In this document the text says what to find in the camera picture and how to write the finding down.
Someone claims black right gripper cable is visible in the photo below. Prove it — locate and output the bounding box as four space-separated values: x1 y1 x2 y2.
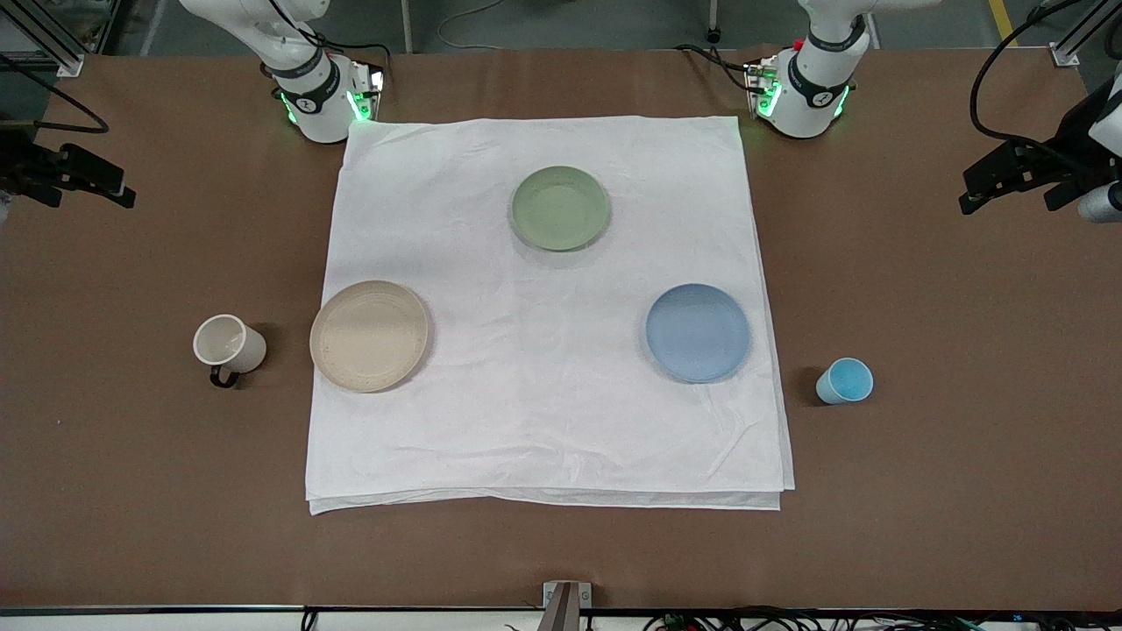
0 54 111 135

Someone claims black arm base cable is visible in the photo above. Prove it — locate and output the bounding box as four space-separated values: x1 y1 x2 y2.
302 31 393 84
673 42 759 93

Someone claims blue plate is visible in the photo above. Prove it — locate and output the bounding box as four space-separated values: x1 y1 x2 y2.
645 282 752 385

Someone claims white cloth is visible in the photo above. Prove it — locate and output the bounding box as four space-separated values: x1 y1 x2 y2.
304 115 796 515

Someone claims white mug with black handle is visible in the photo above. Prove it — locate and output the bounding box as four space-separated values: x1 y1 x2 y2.
193 314 268 389

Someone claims white floor cable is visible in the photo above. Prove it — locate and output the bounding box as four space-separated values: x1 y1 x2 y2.
437 0 505 50

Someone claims aluminium frame post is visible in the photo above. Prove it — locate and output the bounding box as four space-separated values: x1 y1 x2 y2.
1050 0 1122 67
0 0 85 78

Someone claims metal table bracket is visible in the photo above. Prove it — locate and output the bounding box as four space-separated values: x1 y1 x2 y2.
542 580 593 631

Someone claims bundle of floor cables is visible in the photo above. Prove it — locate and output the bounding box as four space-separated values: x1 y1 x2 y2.
644 606 1122 631

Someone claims beige gray plate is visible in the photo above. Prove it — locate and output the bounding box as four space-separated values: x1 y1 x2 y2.
309 280 431 393

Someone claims green plate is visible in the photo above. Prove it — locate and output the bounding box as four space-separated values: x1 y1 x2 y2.
509 165 612 253

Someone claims blue cup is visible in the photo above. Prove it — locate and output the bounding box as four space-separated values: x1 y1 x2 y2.
815 357 875 406

